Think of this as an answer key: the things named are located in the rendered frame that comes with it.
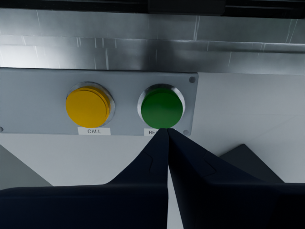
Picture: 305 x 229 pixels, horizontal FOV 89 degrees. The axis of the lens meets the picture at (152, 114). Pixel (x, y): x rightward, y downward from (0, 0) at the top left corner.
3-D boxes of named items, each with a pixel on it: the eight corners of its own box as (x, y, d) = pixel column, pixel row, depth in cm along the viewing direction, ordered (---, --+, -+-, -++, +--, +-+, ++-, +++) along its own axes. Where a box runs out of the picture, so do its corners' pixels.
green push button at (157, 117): (178, 122, 17) (181, 130, 15) (141, 121, 17) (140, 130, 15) (181, 86, 16) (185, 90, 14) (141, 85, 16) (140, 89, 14)
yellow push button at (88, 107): (114, 121, 17) (110, 129, 15) (77, 120, 17) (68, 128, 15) (111, 84, 16) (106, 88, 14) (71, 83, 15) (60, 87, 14)
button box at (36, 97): (181, 116, 23) (192, 139, 17) (34, 113, 22) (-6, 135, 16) (186, 67, 20) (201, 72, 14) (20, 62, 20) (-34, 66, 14)
